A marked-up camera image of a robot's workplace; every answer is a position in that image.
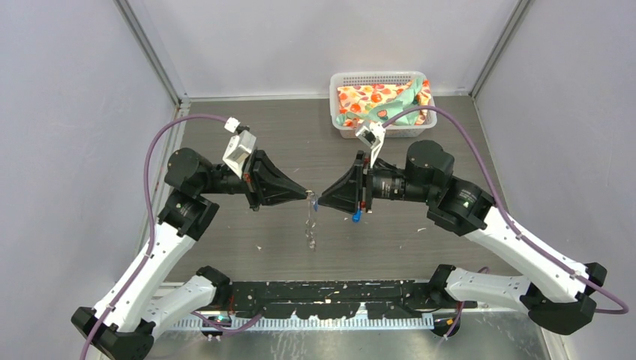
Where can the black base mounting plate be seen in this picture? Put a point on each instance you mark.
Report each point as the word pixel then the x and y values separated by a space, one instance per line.
pixel 331 300

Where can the floral patterned cloth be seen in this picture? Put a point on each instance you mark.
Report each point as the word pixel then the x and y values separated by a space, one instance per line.
pixel 379 102

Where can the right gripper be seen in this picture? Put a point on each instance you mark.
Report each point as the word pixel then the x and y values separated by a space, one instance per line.
pixel 346 193

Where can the white plastic basket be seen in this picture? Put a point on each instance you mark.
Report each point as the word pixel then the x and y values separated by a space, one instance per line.
pixel 365 78

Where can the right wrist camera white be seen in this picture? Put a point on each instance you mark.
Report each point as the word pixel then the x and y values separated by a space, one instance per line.
pixel 372 134

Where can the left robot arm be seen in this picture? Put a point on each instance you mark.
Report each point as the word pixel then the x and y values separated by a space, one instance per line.
pixel 181 223

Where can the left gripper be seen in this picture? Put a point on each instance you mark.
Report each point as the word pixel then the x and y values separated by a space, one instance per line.
pixel 265 183

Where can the large metal keyring disc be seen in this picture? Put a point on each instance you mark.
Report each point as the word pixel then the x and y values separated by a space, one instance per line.
pixel 311 222

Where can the aluminium frame rail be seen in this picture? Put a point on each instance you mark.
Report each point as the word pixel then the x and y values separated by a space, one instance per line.
pixel 323 323

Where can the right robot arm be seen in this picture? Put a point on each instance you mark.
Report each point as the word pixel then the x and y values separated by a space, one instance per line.
pixel 555 292

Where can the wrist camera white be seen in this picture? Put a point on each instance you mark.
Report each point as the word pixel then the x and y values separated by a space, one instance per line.
pixel 372 134
pixel 240 146

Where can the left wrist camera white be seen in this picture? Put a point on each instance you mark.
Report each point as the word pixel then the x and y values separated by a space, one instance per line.
pixel 240 146

